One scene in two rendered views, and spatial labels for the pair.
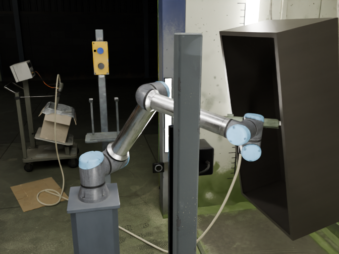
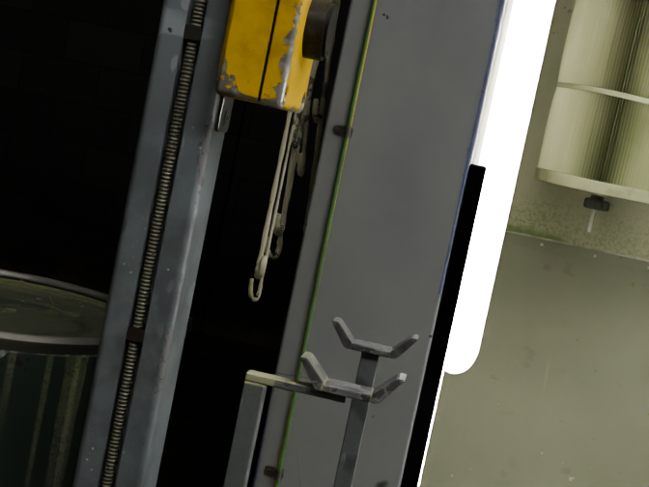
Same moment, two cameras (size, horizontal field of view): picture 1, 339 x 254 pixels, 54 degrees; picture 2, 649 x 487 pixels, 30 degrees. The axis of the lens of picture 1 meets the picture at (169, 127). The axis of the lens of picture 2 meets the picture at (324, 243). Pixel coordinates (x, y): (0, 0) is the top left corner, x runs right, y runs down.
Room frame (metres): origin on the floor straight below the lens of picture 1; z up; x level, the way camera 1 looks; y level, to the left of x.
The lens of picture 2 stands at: (2.32, 1.48, 1.29)
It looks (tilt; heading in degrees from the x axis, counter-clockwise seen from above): 6 degrees down; 288
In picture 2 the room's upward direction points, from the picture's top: 12 degrees clockwise
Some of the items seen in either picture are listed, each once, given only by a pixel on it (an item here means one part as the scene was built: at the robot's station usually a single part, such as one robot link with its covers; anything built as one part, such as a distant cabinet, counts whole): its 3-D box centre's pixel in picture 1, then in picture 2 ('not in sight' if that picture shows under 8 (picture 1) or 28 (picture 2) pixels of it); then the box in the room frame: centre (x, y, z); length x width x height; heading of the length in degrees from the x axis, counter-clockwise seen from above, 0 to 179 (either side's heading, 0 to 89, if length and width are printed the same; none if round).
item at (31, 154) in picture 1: (44, 114); not in sight; (3.91, 1.53, 0.64); 0.73 x 0.50 x 1.27; 104
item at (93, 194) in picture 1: (93, 188); not in sight; (1.87, 0.47, 0.69); 0.19 x 0.19 x 0.10
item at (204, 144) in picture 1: (191, 156); not in sight; (0.74, -0.05, 1.35); 0.09 x 0.07 x 0.07; 102
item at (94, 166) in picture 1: (93, 167); not in sight; (1.88, 0.47, 0.83); 0.17 x 0.15 x 0.18; 145
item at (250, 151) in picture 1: (249, 148); not in sight; (1.50, -0.39, 1.10); 0.12 x 0.09 x 0.10; 174
